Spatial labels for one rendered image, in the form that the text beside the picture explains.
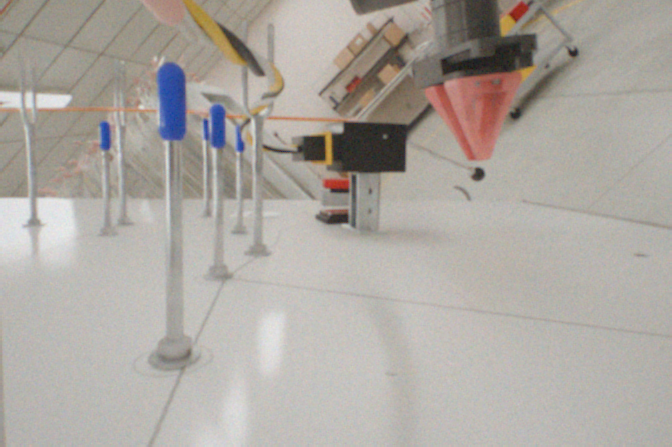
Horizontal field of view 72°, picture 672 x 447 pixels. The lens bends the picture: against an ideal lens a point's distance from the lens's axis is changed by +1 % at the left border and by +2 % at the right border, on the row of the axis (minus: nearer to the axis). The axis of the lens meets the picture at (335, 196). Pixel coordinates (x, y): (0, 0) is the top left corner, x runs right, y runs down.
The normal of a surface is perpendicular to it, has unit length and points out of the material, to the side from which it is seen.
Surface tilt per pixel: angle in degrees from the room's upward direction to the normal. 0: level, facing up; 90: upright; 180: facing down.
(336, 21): 90
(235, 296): 47
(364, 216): 100
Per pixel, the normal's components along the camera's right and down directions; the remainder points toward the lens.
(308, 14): -0.01, 0.18
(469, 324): 0.01, -1.00
